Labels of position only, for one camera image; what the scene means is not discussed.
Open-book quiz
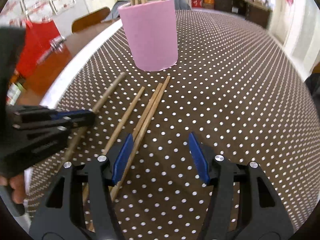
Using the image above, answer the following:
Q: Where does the pink plastic cup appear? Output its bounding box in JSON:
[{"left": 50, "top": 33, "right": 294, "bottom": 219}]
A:
[{"left": 118, "top": 0, "right": 178, "bottom": 72}]

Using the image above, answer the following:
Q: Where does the red cardboard box on floor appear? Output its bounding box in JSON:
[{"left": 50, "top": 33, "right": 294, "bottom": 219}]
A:
[{"left": 191, "top": 0, "right": 202, "bottom": 8}]

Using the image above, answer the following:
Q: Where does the brown polka dot tablecloth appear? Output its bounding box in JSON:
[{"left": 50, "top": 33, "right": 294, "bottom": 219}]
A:
[{"left": 24, "top": 9, "right": 320, "bottom": 240}]

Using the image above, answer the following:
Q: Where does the dark wooden cabinet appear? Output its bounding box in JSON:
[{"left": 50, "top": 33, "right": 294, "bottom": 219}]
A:
[{"left": 214, "top": 0, "right": 272, "bottom": 29}]

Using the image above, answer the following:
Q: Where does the person's left hand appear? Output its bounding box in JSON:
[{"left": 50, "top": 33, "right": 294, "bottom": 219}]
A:
[{"left": 0, "top": 173, "right": 26, "bottom": 204}]

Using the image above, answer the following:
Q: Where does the long light wooden chopstick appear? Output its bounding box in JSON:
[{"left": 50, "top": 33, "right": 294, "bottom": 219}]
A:
[{"left": 86, "top": 75, "right": 171, "bottom": 231}]

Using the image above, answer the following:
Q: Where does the thin wooden chopstick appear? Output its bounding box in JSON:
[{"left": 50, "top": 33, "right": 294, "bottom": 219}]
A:
[{"left": 102, "top": 87, "right": 145, "bottom": 155}]

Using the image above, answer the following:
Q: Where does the green white small box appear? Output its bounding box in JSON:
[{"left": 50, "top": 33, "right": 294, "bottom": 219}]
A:
[{"left": 7, "top": 82, "right": 24, "bottom": 106}]

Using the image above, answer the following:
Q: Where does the black jacket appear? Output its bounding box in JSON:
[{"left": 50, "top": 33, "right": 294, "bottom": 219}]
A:
[{"left": 305, "top": 64, "right": 320, "bottom": 98}]

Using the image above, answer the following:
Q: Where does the wooden chair back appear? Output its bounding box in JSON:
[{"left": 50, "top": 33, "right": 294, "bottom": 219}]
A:
[{"left": 71, "top": 7, "right": 111, "bottom": 33}]

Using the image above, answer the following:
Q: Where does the greyish wooden chopstick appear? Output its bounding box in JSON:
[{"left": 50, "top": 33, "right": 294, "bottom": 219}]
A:
[{"left": 54, "top": 72, "right": 126, "bottom": 174}]

